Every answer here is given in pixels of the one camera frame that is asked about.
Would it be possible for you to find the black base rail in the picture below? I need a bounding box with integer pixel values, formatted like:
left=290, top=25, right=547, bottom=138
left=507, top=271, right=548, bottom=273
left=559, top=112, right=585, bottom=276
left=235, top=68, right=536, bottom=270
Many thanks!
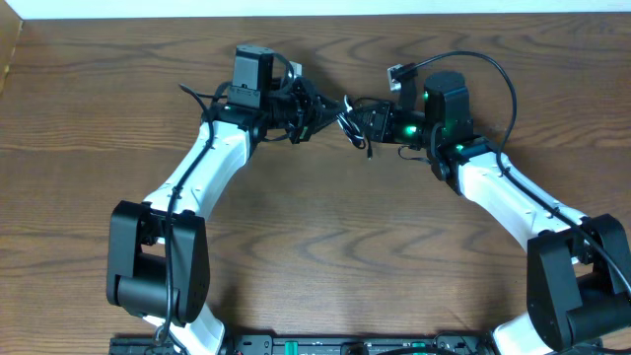
left=108, top=333, right=605, bottom=355

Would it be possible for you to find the black USB cable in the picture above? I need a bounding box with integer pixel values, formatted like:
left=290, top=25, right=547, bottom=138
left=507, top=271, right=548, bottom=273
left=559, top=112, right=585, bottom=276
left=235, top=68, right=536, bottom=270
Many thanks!
left=337, top=96, right=395, bottom=162

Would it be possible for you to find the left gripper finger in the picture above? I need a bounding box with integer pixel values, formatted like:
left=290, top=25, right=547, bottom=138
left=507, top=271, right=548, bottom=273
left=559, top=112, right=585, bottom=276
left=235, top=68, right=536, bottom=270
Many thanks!
left=300, top=114, right=338, bottom=142
left=315, top=95, right=345, bottom=116

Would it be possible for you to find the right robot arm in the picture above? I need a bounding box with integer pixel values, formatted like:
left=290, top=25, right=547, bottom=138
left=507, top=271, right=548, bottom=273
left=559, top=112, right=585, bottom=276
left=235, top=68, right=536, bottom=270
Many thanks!
left=346, top=71, right=630, bottom=354

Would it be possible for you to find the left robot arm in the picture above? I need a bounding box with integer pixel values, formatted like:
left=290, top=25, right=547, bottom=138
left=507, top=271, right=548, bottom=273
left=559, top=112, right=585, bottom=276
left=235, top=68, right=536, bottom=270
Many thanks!
left=105, top=44, right=350, bottom=354

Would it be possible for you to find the wooden side panel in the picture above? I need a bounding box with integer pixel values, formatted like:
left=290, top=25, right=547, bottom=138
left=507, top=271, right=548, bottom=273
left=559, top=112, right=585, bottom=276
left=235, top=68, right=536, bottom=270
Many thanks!
left=0, top=0, right=23, bottom=92

